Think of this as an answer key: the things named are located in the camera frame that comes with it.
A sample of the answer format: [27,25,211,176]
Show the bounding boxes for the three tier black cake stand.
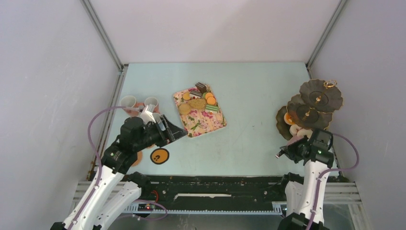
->
[276,79,344,140]

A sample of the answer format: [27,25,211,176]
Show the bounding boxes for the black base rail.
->
[124,173,346,213]

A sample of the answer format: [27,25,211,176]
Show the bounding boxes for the chocolate cake piece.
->
[195,82,207,93]

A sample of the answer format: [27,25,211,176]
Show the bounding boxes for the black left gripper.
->
[134,114,188,151]

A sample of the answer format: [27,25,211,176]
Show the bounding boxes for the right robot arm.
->
[276,129,334,230]

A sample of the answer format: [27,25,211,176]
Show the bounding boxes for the pink handled metal tongs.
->
[286,135,303,146]

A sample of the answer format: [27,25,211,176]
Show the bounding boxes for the floral rectangular tray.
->
[173,83,227,138]

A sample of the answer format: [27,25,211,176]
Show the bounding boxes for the white donut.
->
[289,124,302,136]
[296,128,313,138]

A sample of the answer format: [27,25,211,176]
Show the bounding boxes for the tan round cookie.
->
[178,103,192,115]

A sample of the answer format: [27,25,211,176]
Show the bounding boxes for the green striped cake slice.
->
[205,104,220,114]

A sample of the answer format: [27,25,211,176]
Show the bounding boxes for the orange glazed donut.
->
[283,113,295,126]

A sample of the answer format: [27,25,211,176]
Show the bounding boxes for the brown oval cookie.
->
[188,98,207,109]

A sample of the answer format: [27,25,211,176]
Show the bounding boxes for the orange round biscuit lower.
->
[206,96,217,106]

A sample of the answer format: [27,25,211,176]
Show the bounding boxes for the orange question mark coaster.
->
[150,148,170,165]

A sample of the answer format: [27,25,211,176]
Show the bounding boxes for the pink mug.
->
[120,95,145,117]

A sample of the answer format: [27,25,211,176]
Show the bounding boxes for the orange round biscuit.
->
[206,96,217,106]
[203,92,214,99]

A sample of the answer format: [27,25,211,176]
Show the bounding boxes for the orange round biscuit upper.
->
[203,92,214,99]

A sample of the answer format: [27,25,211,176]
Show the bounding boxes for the striped chocolate cake slice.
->
[189,90,202,99]

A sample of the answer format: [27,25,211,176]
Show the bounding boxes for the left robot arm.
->
[51,115,188,230]

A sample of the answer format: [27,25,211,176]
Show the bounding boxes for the blue grey mug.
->
[153,113,162,124]

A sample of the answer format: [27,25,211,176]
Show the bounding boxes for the lower wooden round coaster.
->
[131,151,143,167]

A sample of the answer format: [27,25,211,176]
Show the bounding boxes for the small pink cup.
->
[144,97,159,113]

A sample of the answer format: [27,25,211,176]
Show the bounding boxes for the small yellow cookie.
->
[182,92,191,101]

